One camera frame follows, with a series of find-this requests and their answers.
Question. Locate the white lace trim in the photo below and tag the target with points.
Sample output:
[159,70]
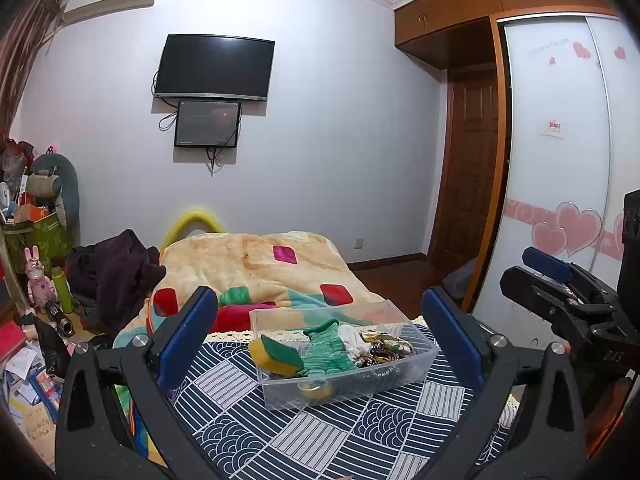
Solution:
[225,336]

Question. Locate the white cloth face mask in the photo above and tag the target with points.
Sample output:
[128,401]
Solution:
[352,342]

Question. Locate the red book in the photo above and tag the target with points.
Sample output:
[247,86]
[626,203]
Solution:
[10,341]

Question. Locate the white heart-print wardrobe door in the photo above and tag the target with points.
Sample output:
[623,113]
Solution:
[555,180]

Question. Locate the yellow green sponge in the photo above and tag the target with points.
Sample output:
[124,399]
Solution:
[275,355]

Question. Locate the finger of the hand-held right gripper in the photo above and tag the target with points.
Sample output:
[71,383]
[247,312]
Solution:
[535,292]
[547,262]

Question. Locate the beige colourful-patch blanket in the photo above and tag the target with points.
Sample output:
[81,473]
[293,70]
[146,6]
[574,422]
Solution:
[235,265]

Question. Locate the blue white patterned bedsheet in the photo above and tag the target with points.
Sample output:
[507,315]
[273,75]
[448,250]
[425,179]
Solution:
[310,440]

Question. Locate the small white fan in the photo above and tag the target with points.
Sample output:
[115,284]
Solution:
[5,200]

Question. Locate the brown striped curtain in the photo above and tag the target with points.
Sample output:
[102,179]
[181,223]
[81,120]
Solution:
[25,45]

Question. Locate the black flashlight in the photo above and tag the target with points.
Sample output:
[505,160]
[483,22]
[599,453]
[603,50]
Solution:
[60,317]

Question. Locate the pink bunny toy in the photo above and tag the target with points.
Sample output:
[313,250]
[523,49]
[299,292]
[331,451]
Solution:
[40,282]

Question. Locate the wooden overhead cabinet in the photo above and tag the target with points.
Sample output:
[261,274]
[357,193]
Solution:
[450,20]

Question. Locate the white wall socket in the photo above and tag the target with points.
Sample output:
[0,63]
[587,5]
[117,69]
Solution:
[358,243]

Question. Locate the pile of scattered papers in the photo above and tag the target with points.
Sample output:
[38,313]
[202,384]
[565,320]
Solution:
[25,400]

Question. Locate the green knitted glove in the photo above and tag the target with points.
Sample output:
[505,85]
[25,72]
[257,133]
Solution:
[325,352]

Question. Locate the black bag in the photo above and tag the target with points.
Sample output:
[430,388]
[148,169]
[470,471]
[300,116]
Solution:
[52,350]

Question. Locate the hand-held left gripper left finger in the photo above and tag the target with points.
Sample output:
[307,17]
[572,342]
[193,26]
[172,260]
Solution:
[192,336]

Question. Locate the green thermos bottle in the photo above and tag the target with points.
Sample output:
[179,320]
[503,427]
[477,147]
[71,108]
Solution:
[62,290]

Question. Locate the dark clothes pile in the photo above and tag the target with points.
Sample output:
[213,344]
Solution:
[115,275]

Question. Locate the brown wooden door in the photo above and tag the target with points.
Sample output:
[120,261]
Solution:
[470,170]

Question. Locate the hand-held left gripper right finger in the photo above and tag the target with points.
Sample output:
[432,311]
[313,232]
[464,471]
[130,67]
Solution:
[452,332]

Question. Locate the wall-mounted black television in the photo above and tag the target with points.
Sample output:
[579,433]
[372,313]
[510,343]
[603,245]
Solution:
[215,66]

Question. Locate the yellowish tape roll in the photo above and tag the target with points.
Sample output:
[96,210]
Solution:
[316,390]

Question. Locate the green storage bag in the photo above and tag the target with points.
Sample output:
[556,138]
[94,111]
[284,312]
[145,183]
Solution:
[40,242]

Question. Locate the grey green plush toy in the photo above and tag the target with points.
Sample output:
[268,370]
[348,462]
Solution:
[62,180]

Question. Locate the paper label sticker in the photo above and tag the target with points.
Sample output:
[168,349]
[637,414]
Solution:
[552,127]

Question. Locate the clear plastic storage box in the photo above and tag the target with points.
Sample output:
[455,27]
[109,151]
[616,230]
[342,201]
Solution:
[345,370]

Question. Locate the small wall-mounted monitor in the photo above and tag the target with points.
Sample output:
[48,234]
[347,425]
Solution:
[207,124]

